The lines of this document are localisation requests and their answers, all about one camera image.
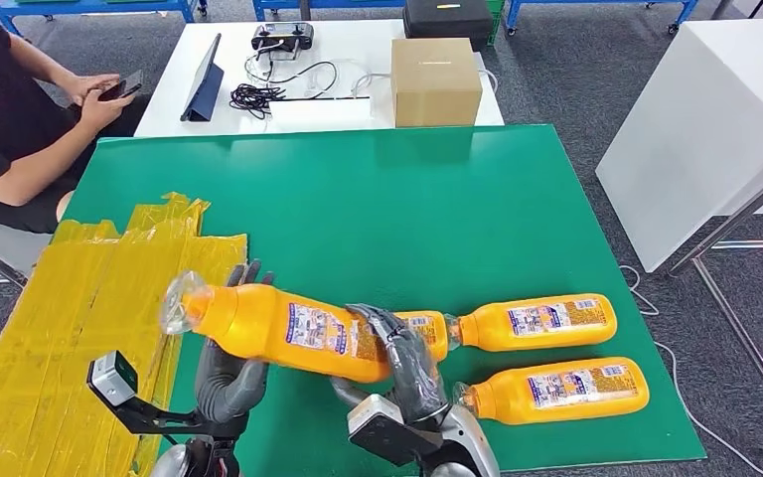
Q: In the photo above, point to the black smartphone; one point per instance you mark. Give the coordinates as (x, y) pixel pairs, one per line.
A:
(128, 84)

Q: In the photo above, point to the blue metal rack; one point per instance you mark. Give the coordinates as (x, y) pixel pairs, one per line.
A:
(329, 5)
(592, 3)
(92, 6)

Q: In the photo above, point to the orange detergent bottle clear cap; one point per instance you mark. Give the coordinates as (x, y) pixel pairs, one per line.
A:
(434, 332)
(592, 332)
(625, 401)
(263, 322)

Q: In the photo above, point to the person's left hand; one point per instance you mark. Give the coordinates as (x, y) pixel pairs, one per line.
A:
(88, 85)

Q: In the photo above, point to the green plastic crate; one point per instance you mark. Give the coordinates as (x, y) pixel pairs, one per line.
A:
(499, 20)

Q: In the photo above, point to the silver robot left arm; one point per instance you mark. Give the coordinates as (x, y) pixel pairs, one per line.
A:
(213, 454)

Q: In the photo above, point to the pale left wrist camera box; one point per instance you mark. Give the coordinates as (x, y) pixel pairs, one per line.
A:
(113, 378)

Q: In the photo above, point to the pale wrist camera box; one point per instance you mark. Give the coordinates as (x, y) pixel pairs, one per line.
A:
(388, 431)
(113, 378)

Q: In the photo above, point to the brown cardboard box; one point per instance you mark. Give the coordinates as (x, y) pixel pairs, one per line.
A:
(434, 84)

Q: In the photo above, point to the tablet in blue case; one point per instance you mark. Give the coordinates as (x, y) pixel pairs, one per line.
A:
(207, 92)

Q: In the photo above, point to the white desk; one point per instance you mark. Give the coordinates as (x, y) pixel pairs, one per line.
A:
(362, 39)

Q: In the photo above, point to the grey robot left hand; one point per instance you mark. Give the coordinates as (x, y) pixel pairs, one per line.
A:
(230, 388)

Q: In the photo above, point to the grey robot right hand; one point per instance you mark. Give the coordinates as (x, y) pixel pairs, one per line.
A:
(414, 375)

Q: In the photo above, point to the white block table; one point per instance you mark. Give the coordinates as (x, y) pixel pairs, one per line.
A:
(697, 131)

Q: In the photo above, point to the black remote controller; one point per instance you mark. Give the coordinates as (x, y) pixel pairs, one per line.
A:
(283, 35)

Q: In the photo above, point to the metal stand frame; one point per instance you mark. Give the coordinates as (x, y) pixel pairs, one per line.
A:
(743, 210)

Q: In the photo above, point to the person's right hand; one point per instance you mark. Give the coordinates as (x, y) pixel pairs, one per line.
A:
(105, 112)

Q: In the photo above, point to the black hard case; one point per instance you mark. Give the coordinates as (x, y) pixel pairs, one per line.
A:
(447, 22)

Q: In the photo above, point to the person's right forearm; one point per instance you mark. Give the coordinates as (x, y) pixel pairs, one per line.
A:
(39, 161)

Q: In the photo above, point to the grey chair seat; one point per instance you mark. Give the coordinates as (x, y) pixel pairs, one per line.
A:
(0, 247)

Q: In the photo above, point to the person's left forearm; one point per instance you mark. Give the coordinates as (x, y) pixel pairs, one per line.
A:
(39, 62)

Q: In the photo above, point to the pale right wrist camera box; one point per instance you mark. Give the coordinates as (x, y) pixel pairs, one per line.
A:
(388, 431)

